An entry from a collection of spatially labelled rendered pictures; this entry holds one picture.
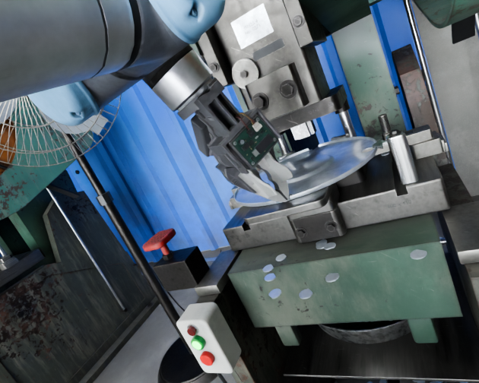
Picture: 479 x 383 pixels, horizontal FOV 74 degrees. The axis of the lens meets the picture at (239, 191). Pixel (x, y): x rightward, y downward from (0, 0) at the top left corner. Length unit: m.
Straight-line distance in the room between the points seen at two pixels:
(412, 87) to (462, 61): 0.95
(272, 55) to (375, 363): 0.70
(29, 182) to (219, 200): 1.16
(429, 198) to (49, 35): 0.58
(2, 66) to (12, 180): 1.53
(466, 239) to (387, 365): 0.39
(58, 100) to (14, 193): 1.37
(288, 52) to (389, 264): 0.42
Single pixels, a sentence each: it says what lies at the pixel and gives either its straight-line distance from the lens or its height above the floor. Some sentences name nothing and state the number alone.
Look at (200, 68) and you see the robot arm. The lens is 0.43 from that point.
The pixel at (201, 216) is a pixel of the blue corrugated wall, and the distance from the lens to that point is 2.42.
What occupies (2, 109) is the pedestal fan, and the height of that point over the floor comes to 1.23.
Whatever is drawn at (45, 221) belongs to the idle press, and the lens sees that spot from 2.00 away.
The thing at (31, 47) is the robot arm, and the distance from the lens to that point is 0.20.
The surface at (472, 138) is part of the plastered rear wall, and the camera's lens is 2.00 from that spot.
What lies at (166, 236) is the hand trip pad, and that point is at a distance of 0.72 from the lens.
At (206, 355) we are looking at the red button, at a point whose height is 0.55.
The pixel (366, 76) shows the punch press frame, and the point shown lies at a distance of 0.90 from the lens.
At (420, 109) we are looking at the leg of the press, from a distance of 0.98.
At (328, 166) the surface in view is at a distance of 0.60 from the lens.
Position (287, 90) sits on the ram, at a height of 0.93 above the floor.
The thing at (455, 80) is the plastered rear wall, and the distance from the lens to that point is 1.92.
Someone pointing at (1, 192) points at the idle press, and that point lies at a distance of 1.69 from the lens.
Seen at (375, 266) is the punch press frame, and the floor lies 0.62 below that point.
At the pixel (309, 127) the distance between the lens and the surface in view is 0.74.
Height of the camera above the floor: 0.95
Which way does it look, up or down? 14 degrees down
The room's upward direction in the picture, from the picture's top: 25 degrees counter-clockwise
